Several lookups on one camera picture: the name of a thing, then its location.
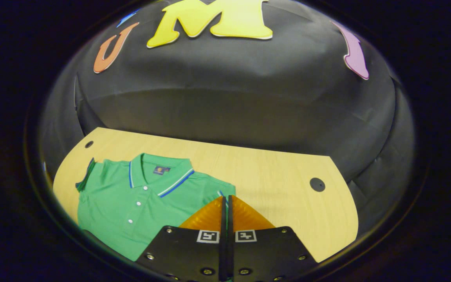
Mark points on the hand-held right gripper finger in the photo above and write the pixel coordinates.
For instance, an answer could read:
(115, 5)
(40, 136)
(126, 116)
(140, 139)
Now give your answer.
(230, 254)
(222, 254)

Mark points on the green T-shirt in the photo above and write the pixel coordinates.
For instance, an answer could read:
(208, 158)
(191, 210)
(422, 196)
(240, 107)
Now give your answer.
(131, 211)

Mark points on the black backdrop cloth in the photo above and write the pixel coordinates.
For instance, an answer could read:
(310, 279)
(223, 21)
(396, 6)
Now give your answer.
(249, 98)

